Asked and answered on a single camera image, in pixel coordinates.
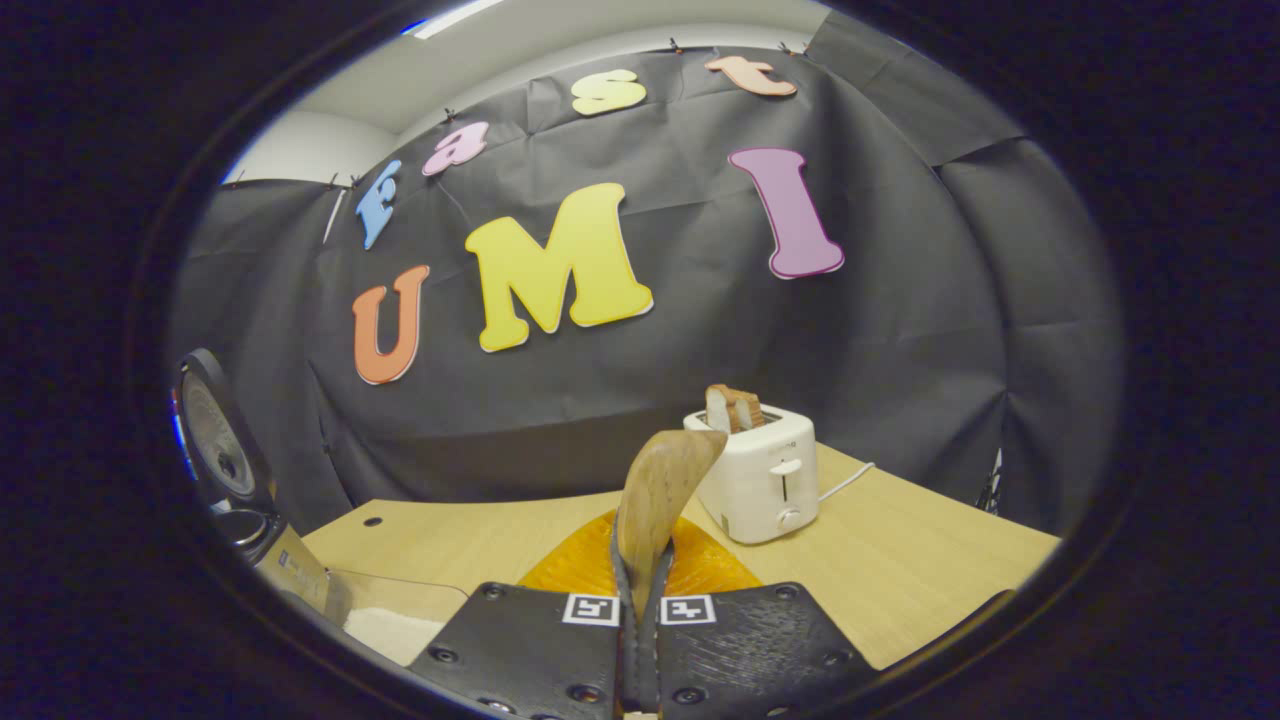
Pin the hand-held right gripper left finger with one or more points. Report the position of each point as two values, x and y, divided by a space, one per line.
530 650

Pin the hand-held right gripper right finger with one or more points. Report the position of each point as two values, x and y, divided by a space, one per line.
750 650

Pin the clear plastic rice container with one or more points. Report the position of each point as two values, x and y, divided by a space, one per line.
400 625

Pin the wooden spoon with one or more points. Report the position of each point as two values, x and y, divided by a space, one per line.
660 490

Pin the black rice cooker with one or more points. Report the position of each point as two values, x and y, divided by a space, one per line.
215 430

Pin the white toaster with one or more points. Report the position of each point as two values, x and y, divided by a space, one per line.
760 490

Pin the toasted bread slice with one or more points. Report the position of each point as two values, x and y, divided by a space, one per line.
750 406
718 408

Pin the black backdrop cloth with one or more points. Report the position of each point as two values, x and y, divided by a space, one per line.
900 300

